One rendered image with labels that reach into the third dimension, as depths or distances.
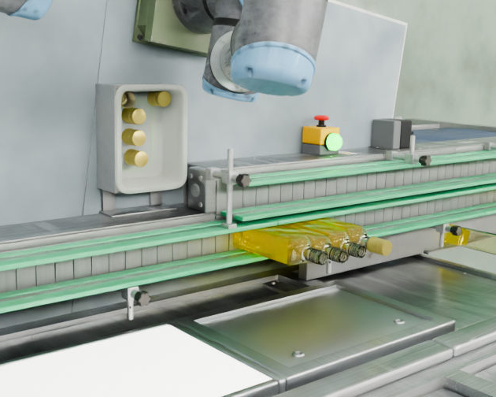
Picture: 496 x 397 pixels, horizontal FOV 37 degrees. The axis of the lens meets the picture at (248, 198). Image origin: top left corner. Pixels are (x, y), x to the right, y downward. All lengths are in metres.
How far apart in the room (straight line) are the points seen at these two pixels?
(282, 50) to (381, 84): 1.17
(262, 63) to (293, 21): 0.07
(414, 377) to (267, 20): 0.69
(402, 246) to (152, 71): 0.89
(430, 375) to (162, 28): 0.86
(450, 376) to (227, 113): 0.81
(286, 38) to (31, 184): 0.72
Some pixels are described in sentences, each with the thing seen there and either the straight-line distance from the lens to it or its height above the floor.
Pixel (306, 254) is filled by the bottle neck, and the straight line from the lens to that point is 1.50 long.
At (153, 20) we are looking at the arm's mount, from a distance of 1.56.
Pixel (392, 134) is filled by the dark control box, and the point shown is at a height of 0.83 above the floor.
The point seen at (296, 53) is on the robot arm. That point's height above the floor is 1.41.
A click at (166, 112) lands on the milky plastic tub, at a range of 1.63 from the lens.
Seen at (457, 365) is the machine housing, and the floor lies 1.42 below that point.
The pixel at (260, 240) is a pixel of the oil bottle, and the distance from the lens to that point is 1.58.
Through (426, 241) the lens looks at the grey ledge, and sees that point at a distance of 2.20.
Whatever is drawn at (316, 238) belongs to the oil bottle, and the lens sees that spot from 1.56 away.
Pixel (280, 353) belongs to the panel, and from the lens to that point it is 1.35.
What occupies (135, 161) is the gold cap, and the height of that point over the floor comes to 0.81.
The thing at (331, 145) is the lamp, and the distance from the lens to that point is 1.88.
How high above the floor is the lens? 2.14
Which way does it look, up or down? 49 degrees down
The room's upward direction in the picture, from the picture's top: 104 degrees clockwise
